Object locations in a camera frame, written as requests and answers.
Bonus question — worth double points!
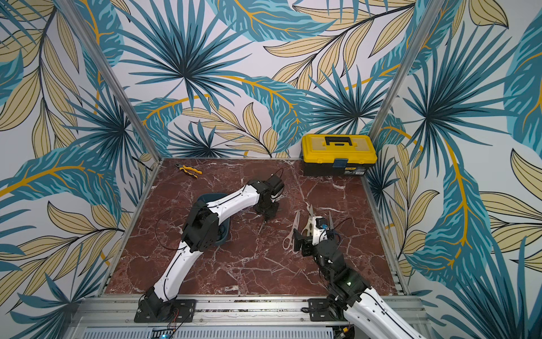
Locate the blue handled scissors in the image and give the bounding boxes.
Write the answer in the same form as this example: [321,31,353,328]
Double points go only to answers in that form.
[328,212,335,231]

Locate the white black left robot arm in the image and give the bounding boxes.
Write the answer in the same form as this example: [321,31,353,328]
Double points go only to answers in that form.
[138,175,285,321]

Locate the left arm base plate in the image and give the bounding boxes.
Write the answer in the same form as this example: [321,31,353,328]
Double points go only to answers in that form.
[134,299,196,323]

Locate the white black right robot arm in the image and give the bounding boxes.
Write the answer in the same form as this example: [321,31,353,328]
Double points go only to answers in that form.
[294,230,423,338]

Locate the yellow black plastic toolbox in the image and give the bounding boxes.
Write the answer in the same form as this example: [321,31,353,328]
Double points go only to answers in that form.
[301,134,378,177]

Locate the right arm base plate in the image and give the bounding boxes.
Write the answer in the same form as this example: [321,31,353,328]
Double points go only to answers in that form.
[303,298,344,322]

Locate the yellow handled pliers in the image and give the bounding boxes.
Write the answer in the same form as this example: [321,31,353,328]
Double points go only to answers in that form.
[175,163,203,179]

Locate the beige handled scissors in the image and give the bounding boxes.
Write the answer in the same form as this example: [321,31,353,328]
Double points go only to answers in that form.
[282,211,300,252]

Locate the black scissors long blades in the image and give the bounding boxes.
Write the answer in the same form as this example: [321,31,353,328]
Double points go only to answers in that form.
[258,220,267,235]

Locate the white handled scissors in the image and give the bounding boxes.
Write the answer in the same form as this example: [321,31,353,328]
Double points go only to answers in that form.
[301,205,315,237]

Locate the teal plastic storage box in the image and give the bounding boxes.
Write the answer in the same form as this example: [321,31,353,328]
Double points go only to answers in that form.
[197,193,230,247]

